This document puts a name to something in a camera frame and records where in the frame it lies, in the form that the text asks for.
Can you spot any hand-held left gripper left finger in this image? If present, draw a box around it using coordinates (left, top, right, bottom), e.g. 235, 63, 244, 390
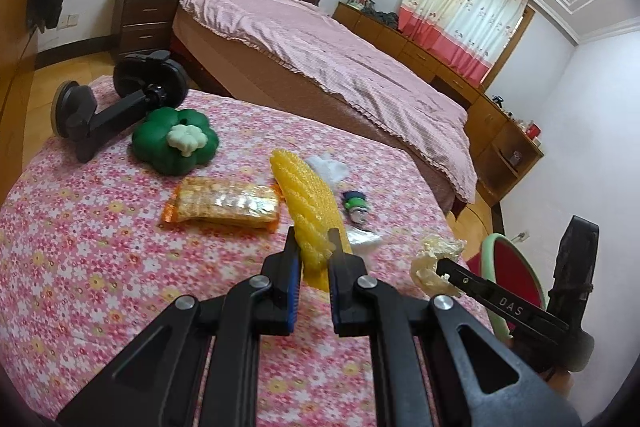
55, 227, 303, 427

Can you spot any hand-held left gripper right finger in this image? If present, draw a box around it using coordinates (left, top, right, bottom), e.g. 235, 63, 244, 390
327, 228, 583, 427

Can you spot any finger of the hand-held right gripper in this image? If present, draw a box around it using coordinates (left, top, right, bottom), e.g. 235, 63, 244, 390
437, 258, 571, 338

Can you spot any red green chair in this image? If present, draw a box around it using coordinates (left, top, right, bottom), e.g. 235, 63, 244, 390
480, 233, 546, 343

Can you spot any yellow foam fruit net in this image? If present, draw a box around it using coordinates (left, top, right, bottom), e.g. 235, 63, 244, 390
270, 149, 347, 293

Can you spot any clear plastic wrapper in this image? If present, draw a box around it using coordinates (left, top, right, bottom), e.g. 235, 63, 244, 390
345, 227, 383, 254

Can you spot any small blue green bottle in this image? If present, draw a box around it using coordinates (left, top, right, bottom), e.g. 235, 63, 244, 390
342, 190, 371, 224

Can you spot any orange snack packet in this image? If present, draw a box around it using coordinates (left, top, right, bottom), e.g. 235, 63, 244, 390
161, 177, 281, 234

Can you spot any crumpled white plastic wrap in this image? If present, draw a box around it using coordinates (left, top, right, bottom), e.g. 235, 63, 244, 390
306, 154, 351, 184

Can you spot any wooden cabinet row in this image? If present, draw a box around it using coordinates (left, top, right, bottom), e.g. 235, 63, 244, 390
332, 2, 545, 205

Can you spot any pink floral tablecloth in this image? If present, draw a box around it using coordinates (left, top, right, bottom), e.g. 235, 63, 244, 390
0, 74, 496, 427

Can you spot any green toy bell pepper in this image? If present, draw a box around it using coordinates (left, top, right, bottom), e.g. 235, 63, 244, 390
131, 107, 220, 176

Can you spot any pink bedspread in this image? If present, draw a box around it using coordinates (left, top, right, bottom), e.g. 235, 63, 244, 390
179, 0, 478, 205

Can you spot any black suction phone holder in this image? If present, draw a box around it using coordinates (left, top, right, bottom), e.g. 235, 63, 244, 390
52, 50, 190, 162

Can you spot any dark bag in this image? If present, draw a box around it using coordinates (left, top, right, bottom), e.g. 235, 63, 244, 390
365, 7, 401, 28

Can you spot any white and red curtain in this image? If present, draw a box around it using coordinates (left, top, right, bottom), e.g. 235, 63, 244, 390
397, 0, 528, 82

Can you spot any dark wooden nightstand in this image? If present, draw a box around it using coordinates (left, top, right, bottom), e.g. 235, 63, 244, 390
111, 0, 186, 60

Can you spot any wooden wardrobe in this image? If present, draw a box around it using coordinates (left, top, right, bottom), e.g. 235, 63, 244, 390
0, 0, 56, 202

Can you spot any wooden window frame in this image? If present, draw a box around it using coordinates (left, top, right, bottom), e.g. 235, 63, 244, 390
480, 4, 536, 90

